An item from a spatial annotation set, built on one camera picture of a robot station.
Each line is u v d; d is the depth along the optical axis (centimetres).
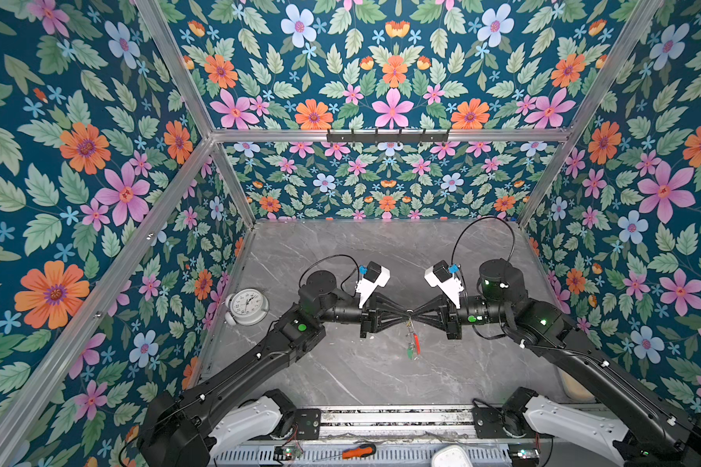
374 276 55
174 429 38
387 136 93
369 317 55
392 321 60
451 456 67
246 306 91
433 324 59
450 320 53
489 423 73
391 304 60
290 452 70
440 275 54
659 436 38
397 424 75
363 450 68
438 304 58
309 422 74
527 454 70
